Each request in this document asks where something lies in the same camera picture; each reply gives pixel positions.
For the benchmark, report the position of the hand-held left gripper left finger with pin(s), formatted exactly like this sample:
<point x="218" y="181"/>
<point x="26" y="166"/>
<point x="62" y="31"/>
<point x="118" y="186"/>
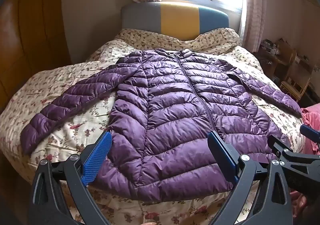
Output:
<point x="97" y="158"/>

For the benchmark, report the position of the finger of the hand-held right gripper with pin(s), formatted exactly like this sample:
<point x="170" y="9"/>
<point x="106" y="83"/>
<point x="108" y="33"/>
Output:
<point x="311" y="133"/>
<point x="282" y="147"/>

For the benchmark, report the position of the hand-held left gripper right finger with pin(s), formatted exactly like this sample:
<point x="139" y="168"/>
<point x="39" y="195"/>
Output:
<point x="222" y="160"/>

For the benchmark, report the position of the purple puffer jacket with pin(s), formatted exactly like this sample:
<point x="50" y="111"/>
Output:
<point x="170" y="115"/>

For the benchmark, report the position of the pink cloth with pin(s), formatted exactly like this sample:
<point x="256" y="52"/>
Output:
<point x="311" y="117"/>

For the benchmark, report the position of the large floral print quilt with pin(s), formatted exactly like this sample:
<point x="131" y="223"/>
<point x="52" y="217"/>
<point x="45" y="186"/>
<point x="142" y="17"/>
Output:
<point x="75" y="125"/>

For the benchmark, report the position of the wooden chair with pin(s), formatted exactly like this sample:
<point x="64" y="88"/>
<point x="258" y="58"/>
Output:
<point x="296" y="74"/>

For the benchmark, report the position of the small floral print duvet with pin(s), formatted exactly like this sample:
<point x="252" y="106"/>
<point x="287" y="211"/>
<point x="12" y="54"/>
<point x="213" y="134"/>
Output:
<point x="150" y="38"/>

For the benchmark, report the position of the wooden wardrobe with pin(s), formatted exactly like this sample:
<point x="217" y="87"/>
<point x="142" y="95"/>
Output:
<point x="32" y="34"/>

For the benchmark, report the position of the long pink curtain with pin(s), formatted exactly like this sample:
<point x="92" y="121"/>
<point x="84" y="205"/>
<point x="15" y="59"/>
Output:
<point x="255" y="2"/>

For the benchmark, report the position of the grey yellow teal headboard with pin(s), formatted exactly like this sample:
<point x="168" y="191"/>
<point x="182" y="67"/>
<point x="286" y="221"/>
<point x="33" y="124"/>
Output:
<point x="175" y="18"/>

